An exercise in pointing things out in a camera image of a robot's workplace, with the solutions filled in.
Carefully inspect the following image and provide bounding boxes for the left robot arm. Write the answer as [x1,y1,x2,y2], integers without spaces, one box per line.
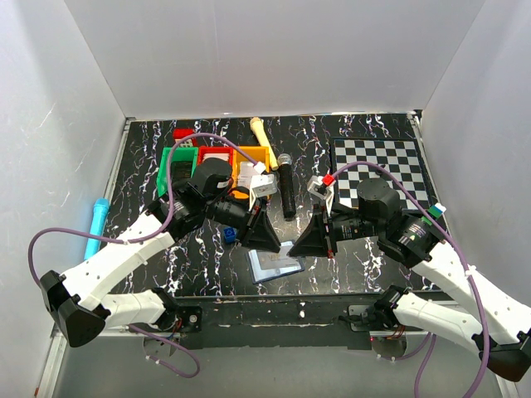
[39,158,280,347]

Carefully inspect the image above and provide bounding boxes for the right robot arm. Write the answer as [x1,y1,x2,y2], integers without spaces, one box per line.
[288,178,530,381]

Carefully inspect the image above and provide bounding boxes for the black object in green bin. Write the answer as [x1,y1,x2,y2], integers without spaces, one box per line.
[170,161,194,181]

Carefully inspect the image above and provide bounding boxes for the green plastic bin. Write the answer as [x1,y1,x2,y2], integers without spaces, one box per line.
[156,147,198,196]

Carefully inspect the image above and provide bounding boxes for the orange cards in red bin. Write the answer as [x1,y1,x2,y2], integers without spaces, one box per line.
[202,153,230,162]

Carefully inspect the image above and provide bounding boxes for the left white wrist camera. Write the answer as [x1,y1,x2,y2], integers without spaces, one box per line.
[249,162,278,210]

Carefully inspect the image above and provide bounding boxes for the white cards in yellow bin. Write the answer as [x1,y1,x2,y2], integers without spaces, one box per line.
[237,162,258,188]

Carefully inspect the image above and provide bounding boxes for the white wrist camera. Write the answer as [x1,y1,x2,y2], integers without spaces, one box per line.
[249,162,278,210]
[307,174,335,215]

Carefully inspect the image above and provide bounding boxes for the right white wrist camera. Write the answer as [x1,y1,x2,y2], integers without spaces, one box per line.
[307,174,335,215]

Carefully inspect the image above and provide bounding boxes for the yellow green brick stack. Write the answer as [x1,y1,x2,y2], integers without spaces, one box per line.
[427,202,446,220]

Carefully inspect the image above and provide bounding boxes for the beige wooden microphone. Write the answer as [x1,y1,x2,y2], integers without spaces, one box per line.
[250,117,279,171]

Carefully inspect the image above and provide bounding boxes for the navy blue card holder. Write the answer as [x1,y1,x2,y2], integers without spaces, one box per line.
[247,241,304,284]

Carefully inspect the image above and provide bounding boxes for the yellow plastic bin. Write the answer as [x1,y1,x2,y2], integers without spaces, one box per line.
[231,146,270,203]

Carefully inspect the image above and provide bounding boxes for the black microphone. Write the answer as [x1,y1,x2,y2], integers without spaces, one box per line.
[277,153,296,221]

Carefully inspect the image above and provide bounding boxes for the white VIP credit card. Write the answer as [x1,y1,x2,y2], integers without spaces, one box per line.
[257,241,300,270]

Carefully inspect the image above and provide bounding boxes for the red plastic bin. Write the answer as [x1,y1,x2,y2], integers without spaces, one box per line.
[197,146,234,164]

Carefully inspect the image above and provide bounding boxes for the blue toy brick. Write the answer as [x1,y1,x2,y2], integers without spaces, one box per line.
[223,227,237,245]

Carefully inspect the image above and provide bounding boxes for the light blue toy microphone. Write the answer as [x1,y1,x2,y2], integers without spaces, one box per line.
[84,197,110,260]

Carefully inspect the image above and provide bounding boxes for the black white chessboard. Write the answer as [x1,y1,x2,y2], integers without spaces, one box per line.
[330,138,436,209]

